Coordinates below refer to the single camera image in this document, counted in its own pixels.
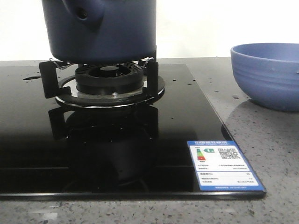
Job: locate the black glass gas cooktop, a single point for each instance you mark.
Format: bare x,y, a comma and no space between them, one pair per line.
48,152

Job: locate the black pot support grate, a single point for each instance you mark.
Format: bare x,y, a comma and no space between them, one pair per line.
65,92

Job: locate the blue energy efficiency label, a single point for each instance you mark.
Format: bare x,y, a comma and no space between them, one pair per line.
221,166

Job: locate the black gas burner head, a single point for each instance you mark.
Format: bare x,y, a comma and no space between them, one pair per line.
105,79

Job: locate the light blue ceramic bowl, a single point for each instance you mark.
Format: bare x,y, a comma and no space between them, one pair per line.
268,73

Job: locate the dark blue cooking pot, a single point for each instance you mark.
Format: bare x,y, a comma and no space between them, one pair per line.
100,31

